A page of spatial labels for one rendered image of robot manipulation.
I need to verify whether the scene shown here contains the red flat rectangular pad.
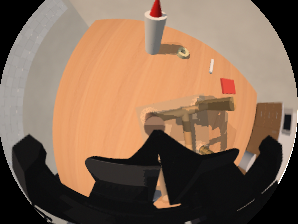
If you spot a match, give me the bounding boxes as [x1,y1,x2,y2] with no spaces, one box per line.
[220,78,236,94]

